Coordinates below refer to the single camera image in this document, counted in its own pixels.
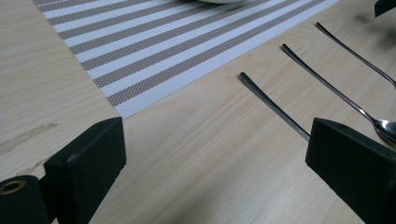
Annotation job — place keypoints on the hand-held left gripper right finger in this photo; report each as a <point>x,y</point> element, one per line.
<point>355,165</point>

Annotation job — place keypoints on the silver spoon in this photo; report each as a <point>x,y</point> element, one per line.
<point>336,93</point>

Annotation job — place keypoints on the white plate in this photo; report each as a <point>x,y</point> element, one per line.
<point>222,1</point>

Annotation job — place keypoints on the striped woven placemat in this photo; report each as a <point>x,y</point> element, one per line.
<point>162,46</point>

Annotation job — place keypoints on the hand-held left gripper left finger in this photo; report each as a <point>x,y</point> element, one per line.
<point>84,168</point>

